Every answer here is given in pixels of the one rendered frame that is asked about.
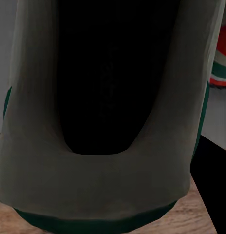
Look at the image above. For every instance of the gym shoe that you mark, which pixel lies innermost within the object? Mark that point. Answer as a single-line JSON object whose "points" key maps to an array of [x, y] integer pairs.
{"points": [[218, 73], [105, 109]]}

